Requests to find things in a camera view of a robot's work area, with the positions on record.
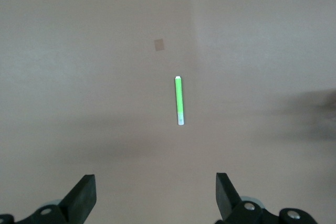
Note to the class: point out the green highlighter pen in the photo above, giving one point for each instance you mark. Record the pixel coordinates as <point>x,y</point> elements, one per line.
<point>179,98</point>

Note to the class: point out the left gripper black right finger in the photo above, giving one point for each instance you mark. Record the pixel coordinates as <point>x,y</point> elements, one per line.
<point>236,214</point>

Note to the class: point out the brown tape patch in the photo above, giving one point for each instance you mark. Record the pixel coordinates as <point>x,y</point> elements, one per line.
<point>159,44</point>

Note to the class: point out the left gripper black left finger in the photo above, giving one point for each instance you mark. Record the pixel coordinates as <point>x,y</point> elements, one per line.
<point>68,213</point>

